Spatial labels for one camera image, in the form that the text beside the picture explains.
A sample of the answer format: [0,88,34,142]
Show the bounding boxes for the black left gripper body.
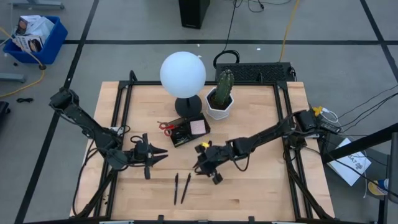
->
[123,133,154,181]

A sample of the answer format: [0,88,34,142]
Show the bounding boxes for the black mesh desk organizer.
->
[167,112,211,148]

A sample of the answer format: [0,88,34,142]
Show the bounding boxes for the black perforated equipment case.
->
[215,62,295,83]

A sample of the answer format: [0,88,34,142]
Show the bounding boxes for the white cable with yellow connector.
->
[312,105,340,124]

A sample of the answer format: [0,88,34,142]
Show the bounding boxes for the white globe table lamp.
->
[159,51,206,119]

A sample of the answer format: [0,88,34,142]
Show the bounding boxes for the blue plastic bin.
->
[2,15,68,65]

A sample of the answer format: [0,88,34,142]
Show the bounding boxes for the white printed package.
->
[14,34,45,54]
[17,14,55,39]

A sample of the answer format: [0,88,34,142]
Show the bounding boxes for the black power adapter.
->
[320,121,342,134]

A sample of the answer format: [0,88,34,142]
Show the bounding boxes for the yellow floor cable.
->
[0,27,46,99]

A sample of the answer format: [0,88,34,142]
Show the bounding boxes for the black computer tower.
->
[178,0,211,30]

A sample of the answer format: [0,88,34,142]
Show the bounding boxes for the black aluminium table frame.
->
[73,70,335,223]

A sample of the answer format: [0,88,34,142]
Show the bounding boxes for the yellow tape roll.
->
[368,179,389,197]

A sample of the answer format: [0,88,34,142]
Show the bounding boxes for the white printed paper sheet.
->
[328,138,373,187]

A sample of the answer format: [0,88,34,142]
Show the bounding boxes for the black looped power cable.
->
[213,0,240,68]

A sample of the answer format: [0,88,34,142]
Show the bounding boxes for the black metal beam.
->
[322,122,398,164]

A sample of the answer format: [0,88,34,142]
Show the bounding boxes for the red-handled scissors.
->
[157,121,180,137]

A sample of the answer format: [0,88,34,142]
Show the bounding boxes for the pink sticky note pad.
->
[190,119,206,135]

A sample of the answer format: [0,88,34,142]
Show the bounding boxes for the grey metal post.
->
[389,132,398,205]

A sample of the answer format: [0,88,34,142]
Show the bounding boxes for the yellow hanging cable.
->
[278,0,301,63]

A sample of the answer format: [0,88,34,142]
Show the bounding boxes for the grey metal stand foot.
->
[11,0,65,11]
[0,73,26,84]

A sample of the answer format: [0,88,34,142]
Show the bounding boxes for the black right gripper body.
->
[194,140,233,186]

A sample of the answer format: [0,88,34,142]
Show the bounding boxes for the green cactus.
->
[213,69,235,108]

